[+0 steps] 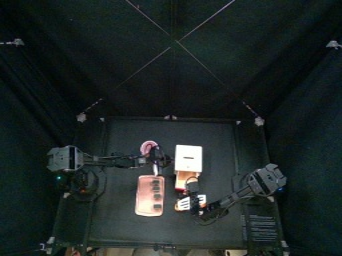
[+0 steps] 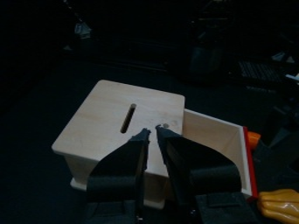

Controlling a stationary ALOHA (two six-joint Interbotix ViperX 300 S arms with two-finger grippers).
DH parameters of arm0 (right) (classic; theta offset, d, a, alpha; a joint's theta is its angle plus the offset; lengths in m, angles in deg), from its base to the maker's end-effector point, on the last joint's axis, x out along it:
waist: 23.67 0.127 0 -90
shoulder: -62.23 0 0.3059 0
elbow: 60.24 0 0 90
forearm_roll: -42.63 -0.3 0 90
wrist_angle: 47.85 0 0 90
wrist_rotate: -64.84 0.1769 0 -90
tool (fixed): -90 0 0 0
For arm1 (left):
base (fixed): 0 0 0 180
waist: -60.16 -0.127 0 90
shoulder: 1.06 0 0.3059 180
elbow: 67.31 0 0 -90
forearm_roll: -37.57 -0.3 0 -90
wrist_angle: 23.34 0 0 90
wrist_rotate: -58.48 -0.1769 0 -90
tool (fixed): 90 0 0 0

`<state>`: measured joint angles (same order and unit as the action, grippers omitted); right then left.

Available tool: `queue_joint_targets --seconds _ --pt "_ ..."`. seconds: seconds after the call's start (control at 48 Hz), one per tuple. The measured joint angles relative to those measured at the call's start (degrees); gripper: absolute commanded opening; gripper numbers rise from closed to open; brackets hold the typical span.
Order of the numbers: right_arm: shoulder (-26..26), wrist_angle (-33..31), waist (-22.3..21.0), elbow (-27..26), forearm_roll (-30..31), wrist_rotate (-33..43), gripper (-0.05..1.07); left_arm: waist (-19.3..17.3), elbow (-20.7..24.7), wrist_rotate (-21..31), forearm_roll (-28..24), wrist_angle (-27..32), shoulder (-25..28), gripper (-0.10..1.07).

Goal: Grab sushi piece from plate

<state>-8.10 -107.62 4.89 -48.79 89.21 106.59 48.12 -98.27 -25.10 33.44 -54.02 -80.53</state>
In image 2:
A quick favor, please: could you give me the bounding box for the grey frame corner clamp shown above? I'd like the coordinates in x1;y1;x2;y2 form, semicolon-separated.
73;21;92;40

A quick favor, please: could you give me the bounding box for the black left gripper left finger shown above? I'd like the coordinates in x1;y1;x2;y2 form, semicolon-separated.
81;127;152;224

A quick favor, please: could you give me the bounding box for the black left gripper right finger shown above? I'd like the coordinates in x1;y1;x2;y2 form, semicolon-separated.
153;124;259;224

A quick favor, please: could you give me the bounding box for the light wooden box with slot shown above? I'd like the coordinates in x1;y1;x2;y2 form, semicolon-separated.
51;79;187;210

